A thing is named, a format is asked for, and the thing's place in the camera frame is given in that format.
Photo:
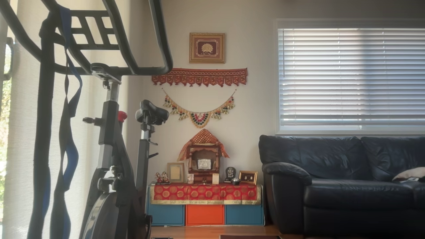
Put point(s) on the beaded door garland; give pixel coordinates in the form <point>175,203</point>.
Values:
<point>199,119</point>

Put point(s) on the orange shrine canopy cloth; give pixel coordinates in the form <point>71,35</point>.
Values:
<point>203,136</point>

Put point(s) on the silver embossed picture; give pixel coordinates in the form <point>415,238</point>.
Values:
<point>204,164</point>

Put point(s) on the dark idol statue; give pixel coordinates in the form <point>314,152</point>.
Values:
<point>230,173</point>

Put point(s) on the small wooden shrine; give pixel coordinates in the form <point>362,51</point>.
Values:
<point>202,177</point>

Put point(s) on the white card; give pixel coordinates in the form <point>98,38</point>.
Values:
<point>215,178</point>

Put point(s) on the small white picture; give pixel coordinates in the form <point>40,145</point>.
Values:
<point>190,178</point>

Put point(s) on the small black bowl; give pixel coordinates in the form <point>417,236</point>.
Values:
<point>235,181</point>

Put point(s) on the red gold patterned tablecloth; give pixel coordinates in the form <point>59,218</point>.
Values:
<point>204,193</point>

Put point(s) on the small painted figurines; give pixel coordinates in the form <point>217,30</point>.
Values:
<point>162,178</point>

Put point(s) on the orange storage cube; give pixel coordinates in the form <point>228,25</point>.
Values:
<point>205,215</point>

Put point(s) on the blue storage cube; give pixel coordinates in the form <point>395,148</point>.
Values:
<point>244,215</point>
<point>166,215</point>

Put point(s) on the black exercise bike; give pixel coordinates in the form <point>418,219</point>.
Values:
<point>109,132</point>

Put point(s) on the dark red rug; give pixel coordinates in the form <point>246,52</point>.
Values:
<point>249,237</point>

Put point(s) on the black leather sofa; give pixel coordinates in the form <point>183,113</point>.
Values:
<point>332,166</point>

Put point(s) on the white window blinds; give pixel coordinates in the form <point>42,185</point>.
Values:
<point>348,83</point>

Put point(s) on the white sheer curtain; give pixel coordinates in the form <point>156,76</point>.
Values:
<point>20,149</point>

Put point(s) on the beige cushion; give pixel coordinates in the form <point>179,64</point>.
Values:
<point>411,173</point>

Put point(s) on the red embroidered wall hanging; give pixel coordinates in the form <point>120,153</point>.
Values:
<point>199,77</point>

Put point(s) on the beige photo frame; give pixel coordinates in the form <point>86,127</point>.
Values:
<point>175,172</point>

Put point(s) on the gold photo frame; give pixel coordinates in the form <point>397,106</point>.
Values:
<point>248,177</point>

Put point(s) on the gold framed wall picture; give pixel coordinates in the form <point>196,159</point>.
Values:
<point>207,48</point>

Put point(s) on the white window frame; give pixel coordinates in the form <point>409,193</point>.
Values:
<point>348,23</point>

